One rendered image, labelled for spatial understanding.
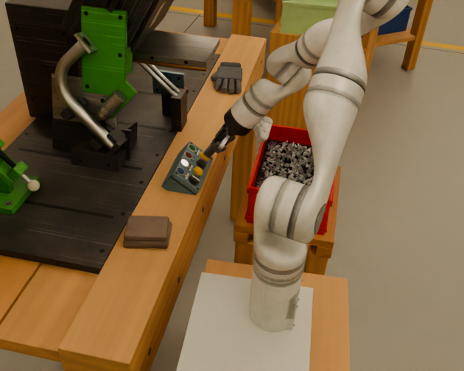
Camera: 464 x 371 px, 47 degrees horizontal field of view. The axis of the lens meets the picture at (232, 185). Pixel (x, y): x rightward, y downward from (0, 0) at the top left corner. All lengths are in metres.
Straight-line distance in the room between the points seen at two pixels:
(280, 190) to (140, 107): 0.91
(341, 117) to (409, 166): 2.31
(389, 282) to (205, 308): 1.47
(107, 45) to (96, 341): 0.71
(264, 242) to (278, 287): 0.10
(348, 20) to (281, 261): 0.41
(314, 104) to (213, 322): 0.47
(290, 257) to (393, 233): 1.80
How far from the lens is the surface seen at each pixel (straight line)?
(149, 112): 1.66
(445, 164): 3.28
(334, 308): 1.18
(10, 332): 1.13
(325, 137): 0.86
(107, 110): 1.38
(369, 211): 2.79
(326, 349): 1.11
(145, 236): 1.18
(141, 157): 1.46
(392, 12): 1.00
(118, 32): 1.37
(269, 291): 0.97
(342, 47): 0.92
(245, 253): 1.47
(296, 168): 1.47
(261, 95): 1.25
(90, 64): 1.41
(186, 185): 1.32
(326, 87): 0.89
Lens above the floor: 1.74
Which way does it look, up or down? 38 degrees down
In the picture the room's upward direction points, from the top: 3 degrees clockwise
